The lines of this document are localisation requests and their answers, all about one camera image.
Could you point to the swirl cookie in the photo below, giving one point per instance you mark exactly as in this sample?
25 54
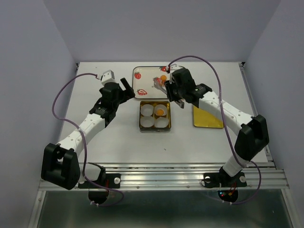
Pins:
163 77

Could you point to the gold tin lid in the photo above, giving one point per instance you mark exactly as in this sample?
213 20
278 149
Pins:
204 119

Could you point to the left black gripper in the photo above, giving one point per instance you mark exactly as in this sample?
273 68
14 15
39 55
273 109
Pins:
127 94

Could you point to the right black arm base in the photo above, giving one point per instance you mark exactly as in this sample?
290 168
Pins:
227 186

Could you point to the front right paper cup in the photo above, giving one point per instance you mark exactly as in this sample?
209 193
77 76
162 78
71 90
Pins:
161 122

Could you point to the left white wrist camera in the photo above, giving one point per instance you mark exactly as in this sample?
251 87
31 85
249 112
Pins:
107 77

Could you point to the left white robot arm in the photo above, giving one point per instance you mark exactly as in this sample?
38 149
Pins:
60 164

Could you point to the metal serving tongs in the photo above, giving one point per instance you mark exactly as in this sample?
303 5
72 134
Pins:
159 86

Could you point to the gold square cookie tin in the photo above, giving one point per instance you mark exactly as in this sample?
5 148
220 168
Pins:
153 129

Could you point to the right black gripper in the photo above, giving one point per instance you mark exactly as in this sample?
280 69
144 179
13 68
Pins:
169 85

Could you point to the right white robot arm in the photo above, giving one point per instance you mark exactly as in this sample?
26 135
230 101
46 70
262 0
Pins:
251 131

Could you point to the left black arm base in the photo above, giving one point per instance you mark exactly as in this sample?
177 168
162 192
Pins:
103 188

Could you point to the back right paper cup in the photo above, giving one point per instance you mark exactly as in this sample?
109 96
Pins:
162 107

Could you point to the front left paper cup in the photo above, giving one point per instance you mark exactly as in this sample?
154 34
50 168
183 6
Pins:
147 121

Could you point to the paper cup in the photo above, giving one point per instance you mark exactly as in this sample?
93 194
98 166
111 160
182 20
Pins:
161 122
147 121
162 107
147 110

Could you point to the strawberry pattern tray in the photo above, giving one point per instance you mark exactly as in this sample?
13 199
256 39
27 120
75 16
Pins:
143 82

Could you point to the back left paper cup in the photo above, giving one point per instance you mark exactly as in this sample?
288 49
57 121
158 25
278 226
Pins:
147 110

